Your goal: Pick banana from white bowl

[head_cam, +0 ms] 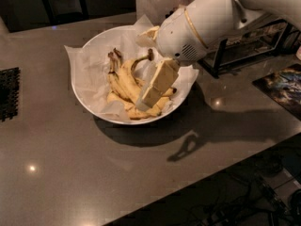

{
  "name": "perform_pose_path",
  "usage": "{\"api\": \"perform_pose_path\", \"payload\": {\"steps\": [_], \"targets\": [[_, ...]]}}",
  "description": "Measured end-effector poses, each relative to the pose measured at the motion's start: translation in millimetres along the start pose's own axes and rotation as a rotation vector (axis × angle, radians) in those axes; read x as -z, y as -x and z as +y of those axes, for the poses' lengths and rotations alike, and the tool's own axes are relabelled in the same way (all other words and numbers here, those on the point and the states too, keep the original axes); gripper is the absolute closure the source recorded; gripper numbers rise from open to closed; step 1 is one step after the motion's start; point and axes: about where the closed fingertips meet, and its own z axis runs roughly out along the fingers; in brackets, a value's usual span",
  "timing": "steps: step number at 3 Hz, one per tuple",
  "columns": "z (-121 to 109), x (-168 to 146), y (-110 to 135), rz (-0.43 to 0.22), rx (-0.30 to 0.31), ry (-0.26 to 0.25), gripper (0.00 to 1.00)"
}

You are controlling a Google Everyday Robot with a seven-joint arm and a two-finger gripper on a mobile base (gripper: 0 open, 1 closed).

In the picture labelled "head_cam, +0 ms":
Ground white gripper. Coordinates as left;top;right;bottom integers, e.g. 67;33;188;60
135;8;207;111

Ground yellow banana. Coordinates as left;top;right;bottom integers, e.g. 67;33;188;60
107;91;170;120
114;49;153;105
135;77;177;97
107;52;129;101

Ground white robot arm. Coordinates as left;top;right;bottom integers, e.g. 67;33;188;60
135;0;301;111

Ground white bowl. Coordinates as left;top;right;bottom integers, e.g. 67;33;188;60
71;24;195;126

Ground yellow banana bottom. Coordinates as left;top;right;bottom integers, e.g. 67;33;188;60
107;91;170;120

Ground white paper liner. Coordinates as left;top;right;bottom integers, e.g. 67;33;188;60
64;14;199;122

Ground dark appliance in background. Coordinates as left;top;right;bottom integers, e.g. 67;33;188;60
42;0;88;25

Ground dark picture mat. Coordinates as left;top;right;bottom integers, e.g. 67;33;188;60
252;64;301;121

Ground black mesh mat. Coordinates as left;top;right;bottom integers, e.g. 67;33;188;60
0;68;21;121

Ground black wire snack rack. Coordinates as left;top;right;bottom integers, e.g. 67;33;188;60
188;12;292;77

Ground black cables under table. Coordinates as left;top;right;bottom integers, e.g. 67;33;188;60
175;169;301;226

